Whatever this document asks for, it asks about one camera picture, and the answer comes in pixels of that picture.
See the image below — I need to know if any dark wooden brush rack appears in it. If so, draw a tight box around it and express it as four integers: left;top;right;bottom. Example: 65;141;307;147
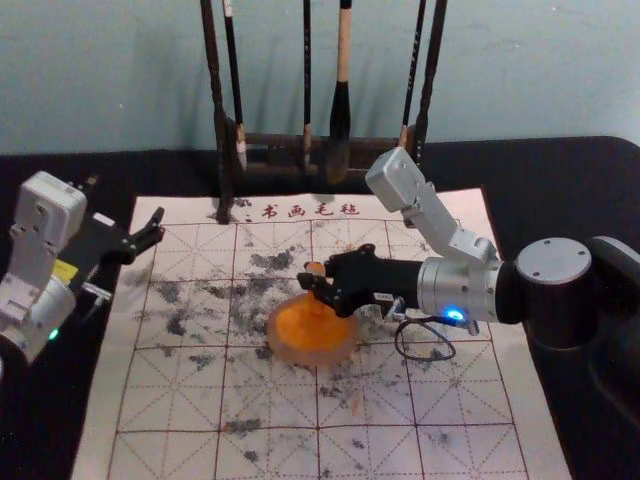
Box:
198;0;450;226

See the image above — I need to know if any thin dark brush, white tip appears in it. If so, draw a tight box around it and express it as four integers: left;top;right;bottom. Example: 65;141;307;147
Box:
222;0;250;172

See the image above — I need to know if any black table cloth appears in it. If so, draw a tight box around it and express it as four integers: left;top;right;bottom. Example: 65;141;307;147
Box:
0;134;640;480

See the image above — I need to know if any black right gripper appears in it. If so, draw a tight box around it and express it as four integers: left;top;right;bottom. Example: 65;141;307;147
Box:
297;243;427;319

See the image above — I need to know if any white gridded calligraphy felt mat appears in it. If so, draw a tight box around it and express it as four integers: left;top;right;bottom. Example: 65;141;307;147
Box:
69;187;574;480

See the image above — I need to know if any thin dark right gripper cable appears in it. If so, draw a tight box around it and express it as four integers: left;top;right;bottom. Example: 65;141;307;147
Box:
392;298;481;365

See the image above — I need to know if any round orange paste dish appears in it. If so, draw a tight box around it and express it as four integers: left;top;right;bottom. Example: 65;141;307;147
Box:
266;291;362;372

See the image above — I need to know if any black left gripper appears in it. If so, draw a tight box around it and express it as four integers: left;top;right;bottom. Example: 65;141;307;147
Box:
53;205;167;297

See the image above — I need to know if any thin dark brush, pale ferrule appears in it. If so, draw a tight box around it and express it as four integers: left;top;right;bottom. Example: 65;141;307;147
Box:
398;0;428;151

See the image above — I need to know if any large tan-handled calligraphy brush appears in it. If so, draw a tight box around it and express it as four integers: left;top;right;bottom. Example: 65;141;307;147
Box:
325;0;354;185

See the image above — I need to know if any thin dark calligraphy brush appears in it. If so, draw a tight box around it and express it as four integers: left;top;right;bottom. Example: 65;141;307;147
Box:
300;0;315;172

